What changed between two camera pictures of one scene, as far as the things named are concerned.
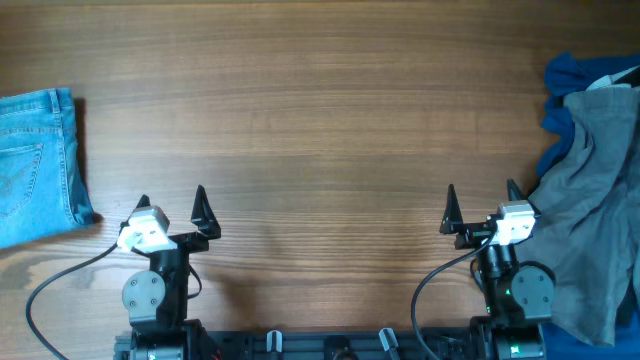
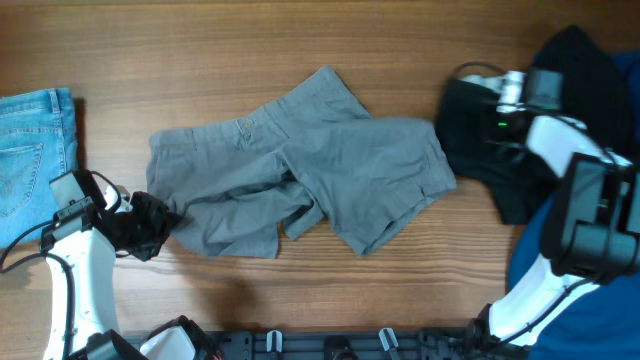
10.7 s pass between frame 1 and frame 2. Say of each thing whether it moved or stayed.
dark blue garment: moved
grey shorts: moved
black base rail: stayed
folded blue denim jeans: stayed
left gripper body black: moved
